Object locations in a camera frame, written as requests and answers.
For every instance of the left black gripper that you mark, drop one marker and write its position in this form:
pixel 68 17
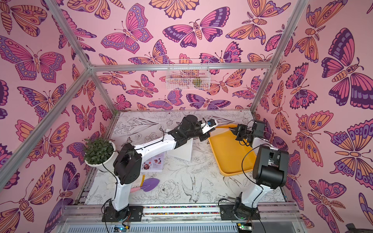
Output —
pixel 204 137

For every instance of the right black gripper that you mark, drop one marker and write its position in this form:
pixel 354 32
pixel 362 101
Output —
pixel 241 132

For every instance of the clear acrylic menu holder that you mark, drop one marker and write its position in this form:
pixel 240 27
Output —
pixel 183 147

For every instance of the old menu sheet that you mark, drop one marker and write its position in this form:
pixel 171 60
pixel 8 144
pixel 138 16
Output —
pixel 154 164

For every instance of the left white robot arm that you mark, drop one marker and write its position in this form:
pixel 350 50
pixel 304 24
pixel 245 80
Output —
pixel 128 164

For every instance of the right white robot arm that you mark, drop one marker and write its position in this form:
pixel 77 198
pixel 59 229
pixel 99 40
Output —
pixel 269 172

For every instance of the yellow plastic tray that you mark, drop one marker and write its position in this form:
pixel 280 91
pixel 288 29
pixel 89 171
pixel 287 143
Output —
pixel 232 156

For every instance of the green item in basket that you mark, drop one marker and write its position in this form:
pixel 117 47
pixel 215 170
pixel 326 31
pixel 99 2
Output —
pixel 197 82

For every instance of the yellow stick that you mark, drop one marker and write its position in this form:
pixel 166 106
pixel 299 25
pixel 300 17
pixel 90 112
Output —
pixel 142 181

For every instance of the purple pink toy shovel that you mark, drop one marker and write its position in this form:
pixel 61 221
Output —
pixel 147 186

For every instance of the white potted green plant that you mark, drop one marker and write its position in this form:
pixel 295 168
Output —
pixel 100 154

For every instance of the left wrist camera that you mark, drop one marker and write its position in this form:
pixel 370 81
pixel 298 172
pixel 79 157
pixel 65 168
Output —
pixel 210 124

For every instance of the white wire wall basket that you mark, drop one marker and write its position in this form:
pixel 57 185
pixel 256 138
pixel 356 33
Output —
pixel 180 73

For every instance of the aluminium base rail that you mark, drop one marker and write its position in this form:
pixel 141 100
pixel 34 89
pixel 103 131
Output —
pixel 272 212

